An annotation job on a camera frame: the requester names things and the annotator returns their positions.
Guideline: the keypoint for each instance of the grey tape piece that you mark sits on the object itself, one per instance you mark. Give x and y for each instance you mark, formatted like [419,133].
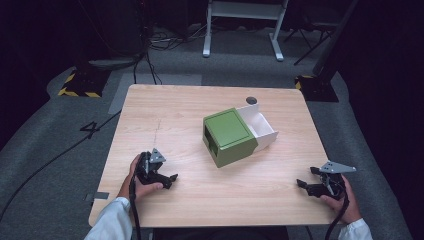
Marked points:
[100,195]

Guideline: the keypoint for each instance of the person's right hand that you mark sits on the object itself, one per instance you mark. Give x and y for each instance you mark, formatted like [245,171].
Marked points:
[350,206]

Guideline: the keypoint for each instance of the green drawer box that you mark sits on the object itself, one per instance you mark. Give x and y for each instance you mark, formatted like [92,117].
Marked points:
[230,133]

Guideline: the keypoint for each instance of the black tripod stand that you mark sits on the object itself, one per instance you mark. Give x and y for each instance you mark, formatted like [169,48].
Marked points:
[310,43]

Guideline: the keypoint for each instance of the person's dark pants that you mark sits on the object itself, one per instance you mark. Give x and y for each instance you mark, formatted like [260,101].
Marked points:
[220,234]

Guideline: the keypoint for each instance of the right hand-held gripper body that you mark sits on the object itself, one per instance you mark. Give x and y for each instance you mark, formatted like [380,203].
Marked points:
[330,190]

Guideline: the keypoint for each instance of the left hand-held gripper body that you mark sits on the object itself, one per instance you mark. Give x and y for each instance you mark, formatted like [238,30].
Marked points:
[146,173]

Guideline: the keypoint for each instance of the yellow black striped stand base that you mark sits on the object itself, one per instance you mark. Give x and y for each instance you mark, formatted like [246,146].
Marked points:
[318,88]
[85,81]

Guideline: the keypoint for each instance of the white metal table frame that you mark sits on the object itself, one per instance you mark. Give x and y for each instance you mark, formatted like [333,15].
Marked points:
[246,10]

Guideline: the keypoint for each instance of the person's left hand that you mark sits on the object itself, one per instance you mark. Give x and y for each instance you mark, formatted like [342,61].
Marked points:
[141,190]

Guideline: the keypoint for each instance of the dark slanted stand post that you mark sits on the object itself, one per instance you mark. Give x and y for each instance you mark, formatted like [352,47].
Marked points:
[333,40]

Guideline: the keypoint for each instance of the white drawer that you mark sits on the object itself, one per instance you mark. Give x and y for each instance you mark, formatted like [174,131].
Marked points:
[263,128]

